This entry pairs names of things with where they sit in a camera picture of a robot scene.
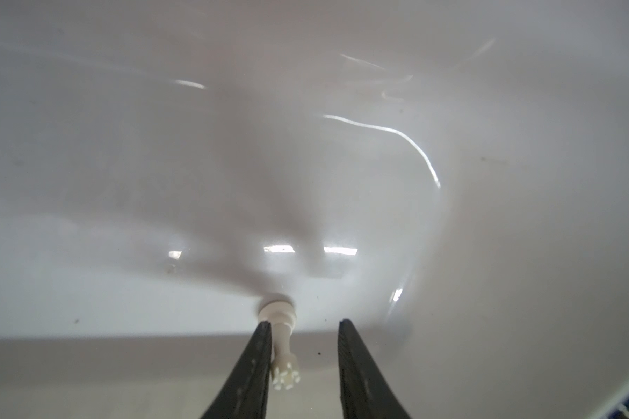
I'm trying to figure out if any white chess rook piece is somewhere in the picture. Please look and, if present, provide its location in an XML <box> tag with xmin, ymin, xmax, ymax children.
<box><xmin>259</xmin><ymin>301</ymin><xmax>301</xmax><ymax>391</ymax></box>

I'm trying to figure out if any white plastic bin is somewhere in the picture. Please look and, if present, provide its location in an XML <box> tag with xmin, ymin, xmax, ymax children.
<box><xmin>0</xmin><ymin>1</ymin><xmax>629</xmax><ymax>418</ymax></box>

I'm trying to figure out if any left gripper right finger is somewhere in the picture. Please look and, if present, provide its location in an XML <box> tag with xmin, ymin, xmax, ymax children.
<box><xmin>337</xmin><ymin>319</ymin><xmax>410</xmax><ymax>419</ymax></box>

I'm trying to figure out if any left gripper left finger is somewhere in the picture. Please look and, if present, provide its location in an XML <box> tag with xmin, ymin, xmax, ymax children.
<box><xmin>201</xmin><ymin>321</ymin><xmax>273</xmax><ymax>419</ymax></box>

